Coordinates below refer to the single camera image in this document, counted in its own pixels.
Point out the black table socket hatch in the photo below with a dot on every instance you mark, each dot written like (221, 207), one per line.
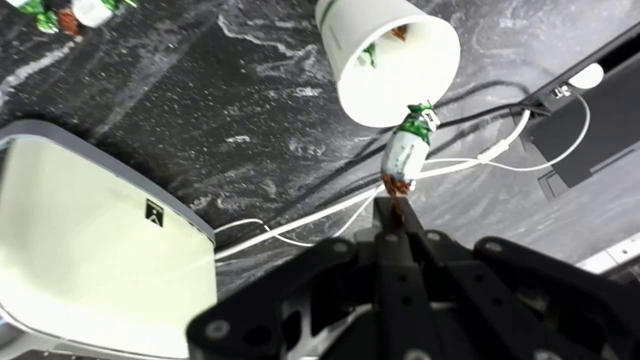
(597, 127)

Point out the cream chrome toaster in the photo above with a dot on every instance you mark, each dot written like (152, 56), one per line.
(94, 259)

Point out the sweets pile on table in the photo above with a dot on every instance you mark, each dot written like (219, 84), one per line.
(71, 19)

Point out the green white sweet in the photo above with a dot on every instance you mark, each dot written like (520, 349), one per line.
(408, 148)

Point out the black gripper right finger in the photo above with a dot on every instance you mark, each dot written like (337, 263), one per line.
(535, 307)

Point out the white paper cup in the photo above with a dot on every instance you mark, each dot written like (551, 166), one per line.
(387, 55)

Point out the white plug adapter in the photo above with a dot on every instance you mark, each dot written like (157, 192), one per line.
(589, 76)

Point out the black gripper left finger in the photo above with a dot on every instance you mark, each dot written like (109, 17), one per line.
(334, 301)

